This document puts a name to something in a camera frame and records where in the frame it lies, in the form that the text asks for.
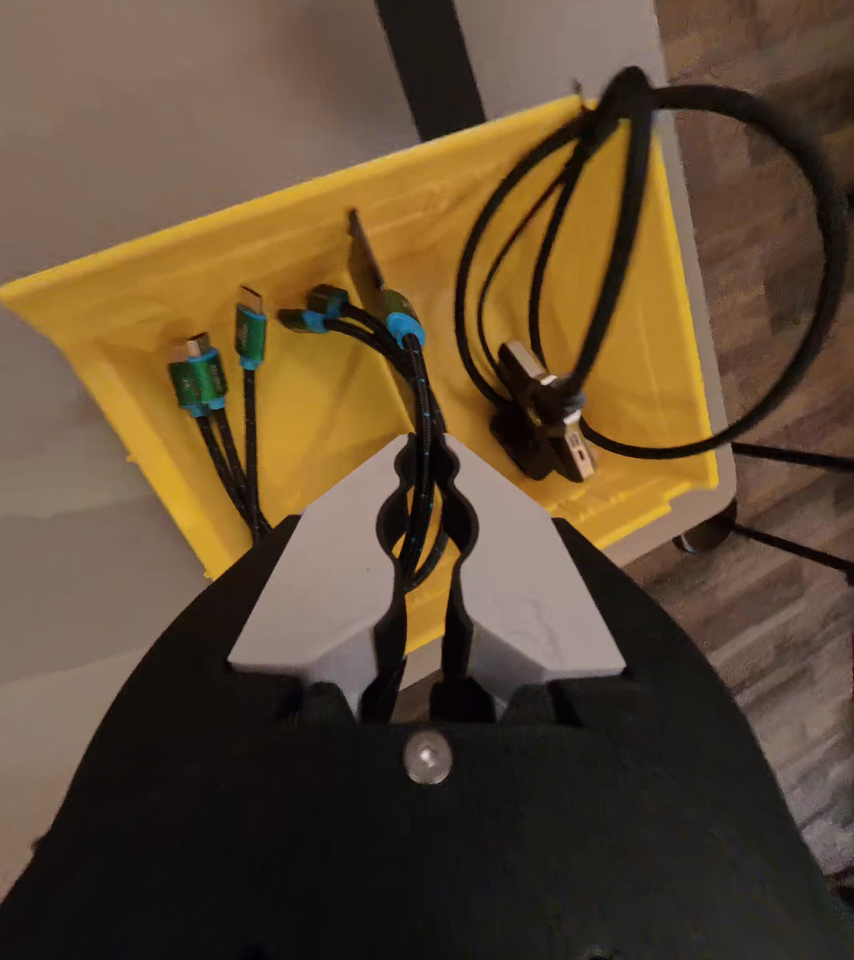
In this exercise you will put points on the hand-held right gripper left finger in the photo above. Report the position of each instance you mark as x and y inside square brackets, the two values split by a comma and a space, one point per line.
[314, 592]

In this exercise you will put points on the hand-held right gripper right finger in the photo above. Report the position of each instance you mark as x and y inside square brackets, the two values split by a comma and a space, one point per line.
[539, 592]

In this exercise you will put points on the black splitter box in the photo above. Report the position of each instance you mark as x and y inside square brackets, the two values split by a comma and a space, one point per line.
[539, 431]

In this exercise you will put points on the yellow plastic storage bin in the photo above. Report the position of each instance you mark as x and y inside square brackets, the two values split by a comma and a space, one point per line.
[322, 225]

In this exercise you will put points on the black stand with round base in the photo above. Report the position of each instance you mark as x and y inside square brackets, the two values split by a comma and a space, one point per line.
[809, 551]

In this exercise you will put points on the cardboard bin divider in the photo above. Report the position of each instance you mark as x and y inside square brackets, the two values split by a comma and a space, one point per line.
[363, 255]

